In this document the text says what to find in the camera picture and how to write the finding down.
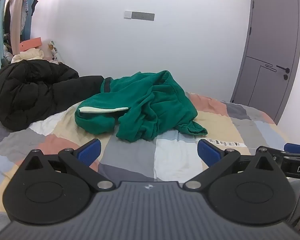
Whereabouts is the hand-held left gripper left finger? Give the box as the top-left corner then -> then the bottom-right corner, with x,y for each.
22,139 -> 115,190

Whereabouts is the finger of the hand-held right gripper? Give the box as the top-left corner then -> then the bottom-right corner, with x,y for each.
267,143 -> 300,159

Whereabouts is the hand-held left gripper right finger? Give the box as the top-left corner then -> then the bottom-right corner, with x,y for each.
184,139 -> 278,190

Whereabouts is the green sweatshirt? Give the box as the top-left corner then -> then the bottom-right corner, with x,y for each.
74,70 -> 208,143

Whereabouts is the rack of hanging clothes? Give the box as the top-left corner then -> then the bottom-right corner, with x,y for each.
0,0 -> 39,73

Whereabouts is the person's grey clothing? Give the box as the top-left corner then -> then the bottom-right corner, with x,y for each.
287,179 -> 300,229

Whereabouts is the patchwork blanket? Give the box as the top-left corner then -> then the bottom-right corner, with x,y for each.
0,92 -> 290,233

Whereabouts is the black puffer jacket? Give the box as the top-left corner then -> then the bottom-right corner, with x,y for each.
0,59 -> 105,132

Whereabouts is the floral patterned bag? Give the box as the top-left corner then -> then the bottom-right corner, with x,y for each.
46,40 -> 59,55

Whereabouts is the cream cloth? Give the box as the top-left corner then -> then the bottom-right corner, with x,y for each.
11,49 -> 45,64

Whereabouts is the grey door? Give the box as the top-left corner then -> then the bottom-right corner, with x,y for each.
230,0 -> 300,125

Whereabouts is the pink box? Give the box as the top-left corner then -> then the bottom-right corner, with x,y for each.
19,37 -> 42,52

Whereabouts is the wall switch panel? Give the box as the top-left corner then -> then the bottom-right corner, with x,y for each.
124,10 -> 155,21

